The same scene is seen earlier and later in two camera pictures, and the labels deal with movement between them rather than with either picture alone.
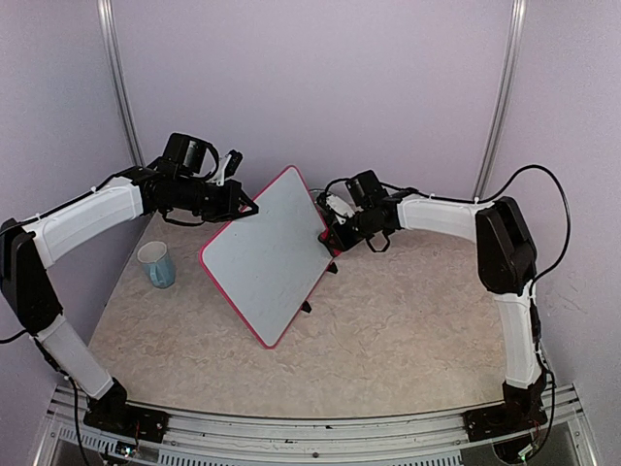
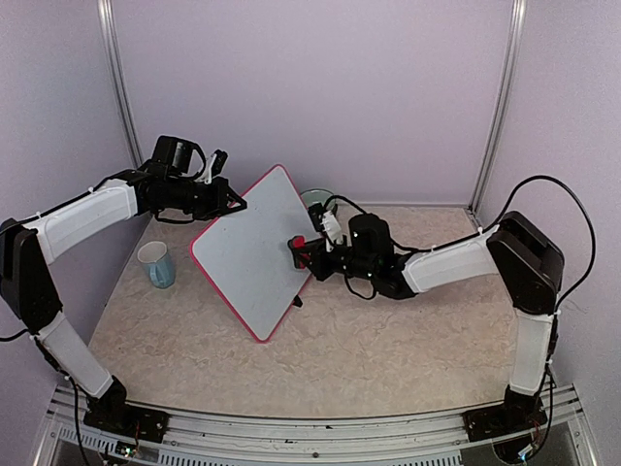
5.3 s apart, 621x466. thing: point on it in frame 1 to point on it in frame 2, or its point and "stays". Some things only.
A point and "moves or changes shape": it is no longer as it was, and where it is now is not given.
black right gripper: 344,241 to 313,249
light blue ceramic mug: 160,265 stays
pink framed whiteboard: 270,262 moves or changes shape
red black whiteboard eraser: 331,241 moves or changes shape
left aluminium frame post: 119,81 stays
